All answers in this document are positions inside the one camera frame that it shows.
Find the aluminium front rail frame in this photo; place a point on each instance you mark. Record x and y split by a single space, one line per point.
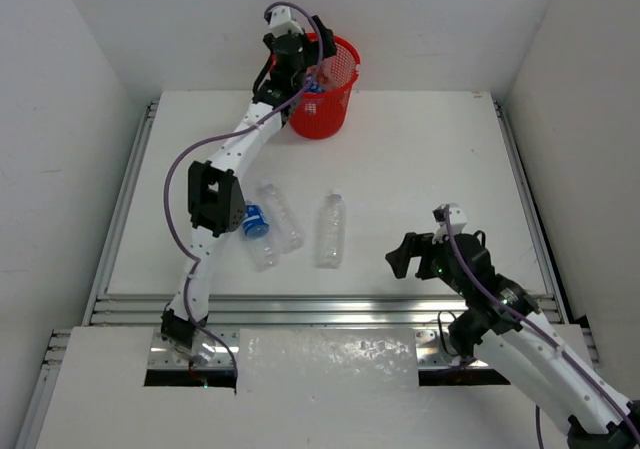
110 384

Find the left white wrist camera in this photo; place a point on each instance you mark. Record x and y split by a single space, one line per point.
281 21

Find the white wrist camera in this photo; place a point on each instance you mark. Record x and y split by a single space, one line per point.
451 219
281 21

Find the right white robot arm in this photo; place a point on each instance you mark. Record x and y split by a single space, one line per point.
504 327

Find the red plastic mesh bin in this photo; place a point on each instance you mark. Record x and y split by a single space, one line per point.
321 116

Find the red cap red label bottle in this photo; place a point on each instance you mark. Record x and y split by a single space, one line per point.
318 76

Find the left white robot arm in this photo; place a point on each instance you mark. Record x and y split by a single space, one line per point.
215 201

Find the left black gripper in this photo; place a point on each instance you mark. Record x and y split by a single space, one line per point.
318 42

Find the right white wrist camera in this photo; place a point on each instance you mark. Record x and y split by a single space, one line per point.
451 219

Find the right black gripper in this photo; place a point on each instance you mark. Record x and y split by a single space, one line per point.
412 245

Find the white front cover sheet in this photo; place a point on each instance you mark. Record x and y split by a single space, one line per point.
346 360

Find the clear ribbed bottle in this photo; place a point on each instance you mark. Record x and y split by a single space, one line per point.
291 234

